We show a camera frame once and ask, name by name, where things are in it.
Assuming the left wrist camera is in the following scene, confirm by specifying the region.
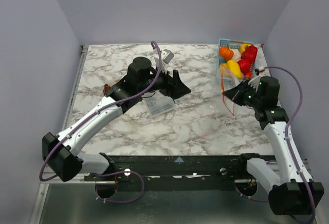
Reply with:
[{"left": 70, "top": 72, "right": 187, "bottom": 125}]
[{"left": 161, "top": 49, "right": 174, "bottom": 65}]

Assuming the blue plastic basket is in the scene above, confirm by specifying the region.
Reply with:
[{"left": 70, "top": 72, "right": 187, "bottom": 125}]
[{"left": 217, "top": 39, "right": 258, "bottom": 79}]

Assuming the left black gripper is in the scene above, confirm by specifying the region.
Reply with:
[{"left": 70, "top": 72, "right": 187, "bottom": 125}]
[{"left": 139, "top": 64, "right": 191, "bottom": 100}]

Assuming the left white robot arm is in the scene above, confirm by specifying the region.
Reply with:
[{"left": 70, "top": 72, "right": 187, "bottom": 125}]
[{"left": 42, "top": 57, "right": 191, "bottom": 182}]

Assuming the yellow toy bell pepper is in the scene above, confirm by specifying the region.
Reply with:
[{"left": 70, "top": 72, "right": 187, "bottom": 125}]
[{"left": 239, "top": 43, "right": 252, "bottom": 54}]

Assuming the red toy apple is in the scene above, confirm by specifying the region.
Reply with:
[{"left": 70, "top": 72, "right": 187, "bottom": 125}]
[{"left": 237, "top": 59, "right": 251, "bottom": 74}]

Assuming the red toy bell pepper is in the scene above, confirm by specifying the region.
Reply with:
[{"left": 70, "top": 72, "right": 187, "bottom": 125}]
[{"left": 241, "top": 45, "right": 258, "bottom": 63}]

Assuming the orange toy pumpkin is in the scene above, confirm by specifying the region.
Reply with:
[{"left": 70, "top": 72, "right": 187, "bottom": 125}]
[{"left": 218, "top": 46, "right": 234, "bottom": 61}]

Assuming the clear zip top bag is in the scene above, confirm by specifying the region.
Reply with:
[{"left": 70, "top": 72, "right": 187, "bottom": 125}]
[{"left": 218, "top": 63, "right": 243, "bottom": 118}]

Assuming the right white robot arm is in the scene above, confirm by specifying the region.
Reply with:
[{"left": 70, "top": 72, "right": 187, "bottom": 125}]
[{"left": 223, "top": 76, "right": 324, "bottom": 216}]

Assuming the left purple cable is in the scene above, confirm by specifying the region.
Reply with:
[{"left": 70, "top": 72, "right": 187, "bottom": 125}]
[{"left": 39, "top": 41, "right": 163, "bottom": 182}]

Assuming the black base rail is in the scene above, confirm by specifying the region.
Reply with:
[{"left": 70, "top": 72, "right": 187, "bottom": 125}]
[{"left": 84, "top": 153, "right": 275, "bottom": 192}]

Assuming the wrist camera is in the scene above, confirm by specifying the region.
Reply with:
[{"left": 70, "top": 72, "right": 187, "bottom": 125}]
[
  {"left": 254, "top": 66, "right": 265, "bottom": 76},
  {"left": 161, "top": 49, "right": 174, "bottom": 65}
]

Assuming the yellow toy corn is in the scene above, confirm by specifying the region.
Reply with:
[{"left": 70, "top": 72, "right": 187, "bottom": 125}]
[{"left": 227, "top": 60, "right": 242, "bottom": 79}]

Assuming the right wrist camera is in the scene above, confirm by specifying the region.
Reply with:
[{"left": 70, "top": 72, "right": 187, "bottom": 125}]
[{"left": 254, "top": 66, "right": 265, "bottom": 76}]

